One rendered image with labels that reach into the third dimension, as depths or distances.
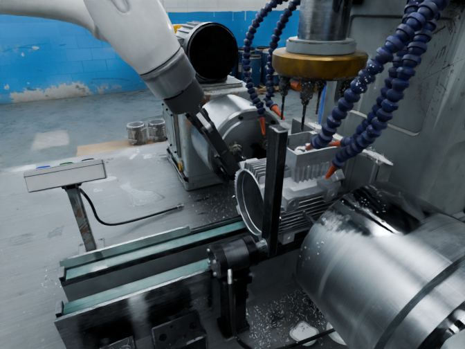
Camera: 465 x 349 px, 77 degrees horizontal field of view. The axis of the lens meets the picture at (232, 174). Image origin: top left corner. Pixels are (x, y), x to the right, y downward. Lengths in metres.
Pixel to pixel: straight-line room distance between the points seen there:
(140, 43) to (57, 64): 5.60
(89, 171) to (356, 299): 0.64
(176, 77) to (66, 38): 5.53
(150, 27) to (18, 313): 0.69
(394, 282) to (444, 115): 0.38
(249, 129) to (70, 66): 5.40
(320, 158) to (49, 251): 0.79
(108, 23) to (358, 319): 0.53
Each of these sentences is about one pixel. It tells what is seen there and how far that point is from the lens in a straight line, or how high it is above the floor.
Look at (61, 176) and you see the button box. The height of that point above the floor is 1.06.
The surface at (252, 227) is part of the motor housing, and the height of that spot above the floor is 0.94.
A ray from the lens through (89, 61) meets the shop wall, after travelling 6.07.
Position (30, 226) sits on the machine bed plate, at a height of 0.80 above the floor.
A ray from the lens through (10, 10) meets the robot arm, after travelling 0.66.
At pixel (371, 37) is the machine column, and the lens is 0.81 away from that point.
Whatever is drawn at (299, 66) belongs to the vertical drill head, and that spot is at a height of 1.32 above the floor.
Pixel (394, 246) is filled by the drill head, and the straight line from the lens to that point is 0.43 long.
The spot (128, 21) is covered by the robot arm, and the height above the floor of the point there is 1.39.
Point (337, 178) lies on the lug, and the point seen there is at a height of 1.08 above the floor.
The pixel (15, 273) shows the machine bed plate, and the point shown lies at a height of 0.80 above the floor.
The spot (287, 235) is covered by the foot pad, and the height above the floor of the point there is 0.98.
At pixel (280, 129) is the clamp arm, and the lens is 0.45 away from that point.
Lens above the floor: 1.41
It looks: 30 degrees down
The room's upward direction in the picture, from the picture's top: straight up
